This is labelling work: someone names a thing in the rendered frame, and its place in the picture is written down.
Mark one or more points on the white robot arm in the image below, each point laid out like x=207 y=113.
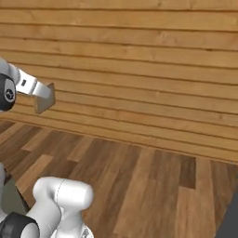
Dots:
x=55 y=198

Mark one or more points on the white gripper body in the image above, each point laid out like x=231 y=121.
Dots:
x=43 y=96

